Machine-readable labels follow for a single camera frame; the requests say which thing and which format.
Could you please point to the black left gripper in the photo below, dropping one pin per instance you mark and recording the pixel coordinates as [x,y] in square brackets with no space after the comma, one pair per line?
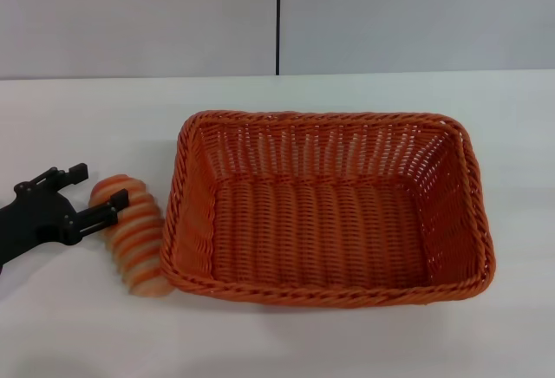
[30,222]

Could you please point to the orange woven plastic basket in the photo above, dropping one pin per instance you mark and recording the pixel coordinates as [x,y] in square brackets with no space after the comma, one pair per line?
[321,222]

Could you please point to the striped orange toy bread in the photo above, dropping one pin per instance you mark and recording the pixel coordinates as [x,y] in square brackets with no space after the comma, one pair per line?
[139,248]

